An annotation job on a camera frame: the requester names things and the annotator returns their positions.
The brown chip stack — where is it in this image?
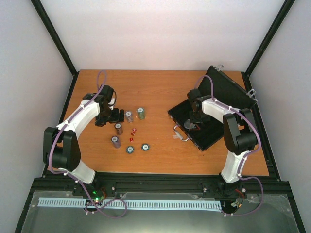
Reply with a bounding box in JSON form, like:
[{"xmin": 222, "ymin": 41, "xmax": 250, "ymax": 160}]
[{"xmin": 114, "ymin": 123, "xmax": 123, "ymax": 135}]

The black aluminium frame rail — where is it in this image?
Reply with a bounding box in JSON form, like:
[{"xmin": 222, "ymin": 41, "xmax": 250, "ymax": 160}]
[{"xmin": 29, "ymin": 175, "xmax": 292, "ymax": 200}]

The blue 10 chip stack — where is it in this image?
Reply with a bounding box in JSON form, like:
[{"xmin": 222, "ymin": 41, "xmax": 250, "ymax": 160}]
[{"xmin": 125, "ymin": 110, "xmax": 134, "ymax": 123}]

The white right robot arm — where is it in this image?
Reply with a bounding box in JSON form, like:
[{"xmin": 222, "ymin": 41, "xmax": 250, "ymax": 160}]
[{"xmin": 187, "ymin": 89, "xmax": 261, "ymax": 183}]

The green 20 chip stack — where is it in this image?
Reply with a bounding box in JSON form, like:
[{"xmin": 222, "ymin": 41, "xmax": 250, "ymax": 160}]
[{"xmin": 137, "ymin": 107, "xmax": 145, "ymax": 120}]

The black poker set case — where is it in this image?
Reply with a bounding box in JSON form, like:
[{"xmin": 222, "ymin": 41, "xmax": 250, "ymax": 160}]
[{"xmin": 168, "ymin": 66, "xmax": 258, "ymax": 155}]

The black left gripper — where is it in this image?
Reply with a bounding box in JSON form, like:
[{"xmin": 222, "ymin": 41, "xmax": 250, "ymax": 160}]
[{"xmin": 96, "ymin": 107, "xmax": 125, "ymax": 126}]

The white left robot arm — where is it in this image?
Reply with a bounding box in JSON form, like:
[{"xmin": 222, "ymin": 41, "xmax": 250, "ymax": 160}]
[{"xmin": 43, "ymin": 85, "xmax": 124, "ymax": 196}]

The white perforated cable strip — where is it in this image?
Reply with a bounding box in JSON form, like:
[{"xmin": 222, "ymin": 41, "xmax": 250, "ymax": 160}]
[{"xmin": 37, "ymin": 197, "xmax": 222, "ymax": 212}]

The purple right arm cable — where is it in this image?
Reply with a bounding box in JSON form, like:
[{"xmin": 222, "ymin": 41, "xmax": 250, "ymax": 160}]
[{"xmin": 194, "ymin": 74, "xmax": 265, "ymax": 216}]

